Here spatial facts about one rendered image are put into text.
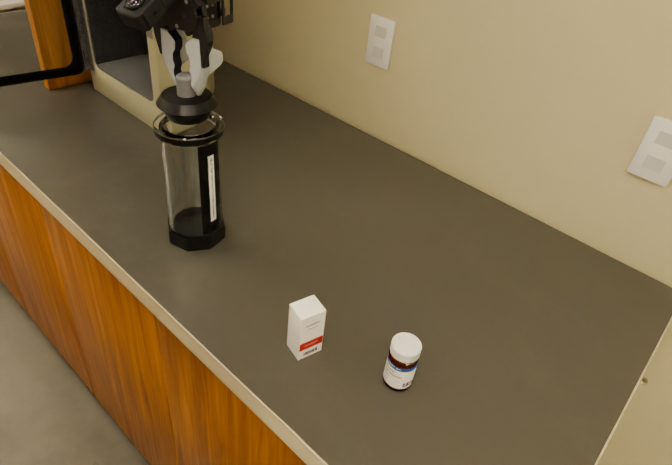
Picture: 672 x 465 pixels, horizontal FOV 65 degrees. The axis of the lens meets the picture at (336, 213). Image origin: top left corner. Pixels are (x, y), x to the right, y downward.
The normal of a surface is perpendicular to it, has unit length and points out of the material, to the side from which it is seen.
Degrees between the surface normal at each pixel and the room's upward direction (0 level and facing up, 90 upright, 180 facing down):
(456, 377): 0
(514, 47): 90
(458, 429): 0
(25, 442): 0
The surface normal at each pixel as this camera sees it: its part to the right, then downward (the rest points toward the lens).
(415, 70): -0.67, 0.39
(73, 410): 0.10, -0.79
